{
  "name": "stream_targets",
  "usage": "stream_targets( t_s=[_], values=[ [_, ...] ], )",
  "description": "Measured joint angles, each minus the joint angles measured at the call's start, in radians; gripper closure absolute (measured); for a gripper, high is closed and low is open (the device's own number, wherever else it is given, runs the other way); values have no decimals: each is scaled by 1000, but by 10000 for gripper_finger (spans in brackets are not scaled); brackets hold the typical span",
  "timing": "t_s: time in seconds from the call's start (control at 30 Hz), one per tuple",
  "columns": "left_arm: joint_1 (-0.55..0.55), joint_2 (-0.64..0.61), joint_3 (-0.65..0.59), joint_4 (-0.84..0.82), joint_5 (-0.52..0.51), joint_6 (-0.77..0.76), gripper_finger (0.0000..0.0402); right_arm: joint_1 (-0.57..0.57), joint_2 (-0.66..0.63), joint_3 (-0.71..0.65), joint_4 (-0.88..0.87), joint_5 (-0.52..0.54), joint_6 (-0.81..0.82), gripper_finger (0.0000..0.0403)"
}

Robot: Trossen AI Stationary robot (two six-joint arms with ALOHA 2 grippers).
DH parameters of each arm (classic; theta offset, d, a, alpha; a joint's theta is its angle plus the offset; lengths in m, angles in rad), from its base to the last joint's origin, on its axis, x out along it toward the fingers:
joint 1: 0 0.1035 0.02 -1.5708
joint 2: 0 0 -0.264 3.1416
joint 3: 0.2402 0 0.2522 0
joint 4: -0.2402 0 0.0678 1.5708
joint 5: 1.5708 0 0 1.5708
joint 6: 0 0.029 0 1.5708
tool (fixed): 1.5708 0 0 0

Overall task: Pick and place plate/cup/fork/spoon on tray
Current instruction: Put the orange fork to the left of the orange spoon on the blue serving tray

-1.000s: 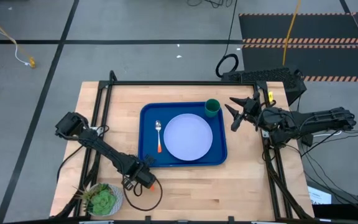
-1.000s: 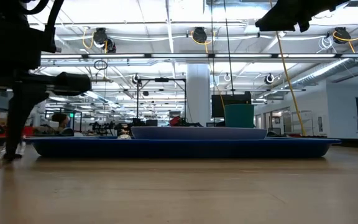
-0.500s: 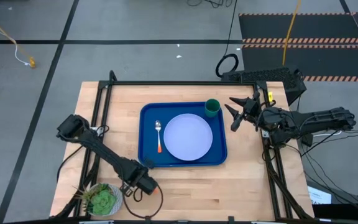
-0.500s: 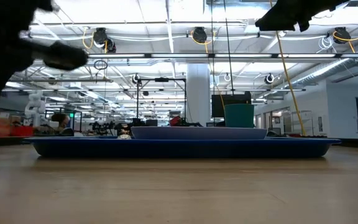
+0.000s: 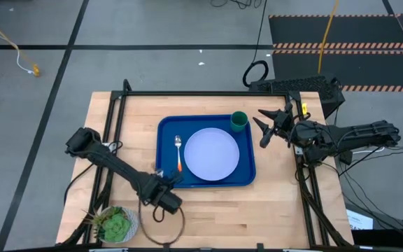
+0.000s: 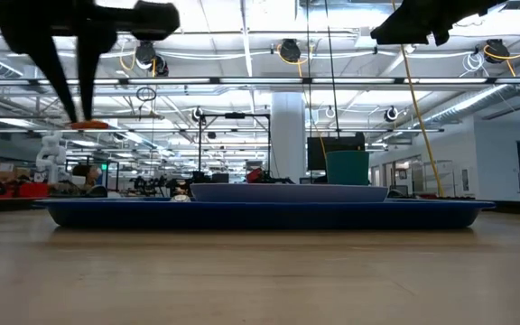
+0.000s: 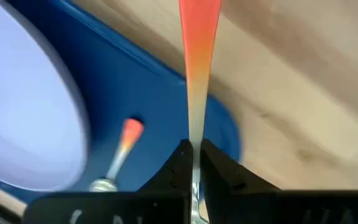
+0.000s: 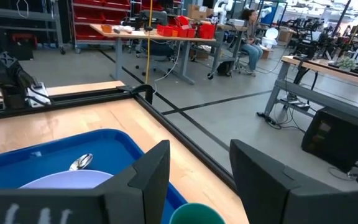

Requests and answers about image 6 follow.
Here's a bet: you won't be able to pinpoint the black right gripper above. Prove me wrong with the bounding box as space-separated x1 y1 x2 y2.
369 0 510 47

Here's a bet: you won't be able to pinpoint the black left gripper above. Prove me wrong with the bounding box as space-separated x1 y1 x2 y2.
0 0 137 125

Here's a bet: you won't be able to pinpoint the metal fork orange handle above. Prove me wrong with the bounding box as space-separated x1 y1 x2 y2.
69 118 110 131

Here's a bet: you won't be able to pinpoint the green plastic cup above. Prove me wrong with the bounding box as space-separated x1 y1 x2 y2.
325 149 371 186

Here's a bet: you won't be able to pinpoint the pale lavender round plate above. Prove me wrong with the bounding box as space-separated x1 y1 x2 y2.
190 181 390 203

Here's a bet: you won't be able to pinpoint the blue plastic tray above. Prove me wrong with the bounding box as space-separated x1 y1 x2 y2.
33 197 497 229

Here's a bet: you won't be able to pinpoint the person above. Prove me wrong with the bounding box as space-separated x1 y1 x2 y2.
70 162 104 193

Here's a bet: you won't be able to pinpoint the red equipment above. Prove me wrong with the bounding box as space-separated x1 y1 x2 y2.
0 171 50 200

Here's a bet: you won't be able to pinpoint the black monitor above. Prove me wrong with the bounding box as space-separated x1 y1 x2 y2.
306 132 367 172

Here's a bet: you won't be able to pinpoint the white building column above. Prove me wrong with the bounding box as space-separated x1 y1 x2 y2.
270 91 308 184

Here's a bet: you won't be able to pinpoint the red machine part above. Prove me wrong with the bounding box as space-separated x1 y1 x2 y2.
246 167 266 184

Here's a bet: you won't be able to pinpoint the black cable with coil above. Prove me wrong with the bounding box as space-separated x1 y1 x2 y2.
324 0 341 139

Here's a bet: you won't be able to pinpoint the yellow hanging cable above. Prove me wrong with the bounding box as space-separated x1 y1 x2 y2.
390 0 446 198

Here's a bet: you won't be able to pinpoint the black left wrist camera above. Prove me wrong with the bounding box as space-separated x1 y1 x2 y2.
133 1 181 42

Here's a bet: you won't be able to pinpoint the silver ventilation duct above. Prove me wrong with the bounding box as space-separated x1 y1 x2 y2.
415 53 520 130

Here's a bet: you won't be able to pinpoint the thin black hanging cable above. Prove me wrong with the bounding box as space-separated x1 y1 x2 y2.
304 0 311 136

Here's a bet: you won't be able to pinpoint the black metal stand frame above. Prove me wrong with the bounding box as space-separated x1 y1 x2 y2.
198 112 272 184

